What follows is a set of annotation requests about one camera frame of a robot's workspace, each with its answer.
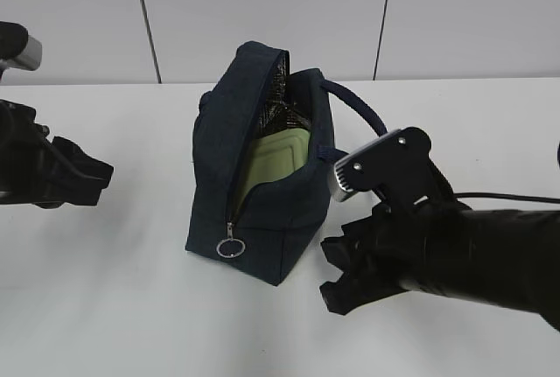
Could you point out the dark blue lunch bag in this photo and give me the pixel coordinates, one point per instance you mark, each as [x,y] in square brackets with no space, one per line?
[258,96]

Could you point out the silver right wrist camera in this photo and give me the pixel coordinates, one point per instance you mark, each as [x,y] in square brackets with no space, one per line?
[395,166]

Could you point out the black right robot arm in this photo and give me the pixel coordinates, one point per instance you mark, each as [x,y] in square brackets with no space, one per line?
[516,253]

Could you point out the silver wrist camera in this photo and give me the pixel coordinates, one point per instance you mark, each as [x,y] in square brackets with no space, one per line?
[395,166]
[19,49]

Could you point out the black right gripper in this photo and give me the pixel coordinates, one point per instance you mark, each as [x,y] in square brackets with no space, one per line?
[389,253]

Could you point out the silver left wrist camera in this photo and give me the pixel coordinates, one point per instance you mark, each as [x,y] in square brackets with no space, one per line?
[19,49]

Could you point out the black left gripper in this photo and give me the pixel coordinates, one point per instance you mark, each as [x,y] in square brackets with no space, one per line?
[79,178]

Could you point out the green lidded glass container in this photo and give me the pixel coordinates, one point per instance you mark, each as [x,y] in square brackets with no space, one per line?
[272,158]

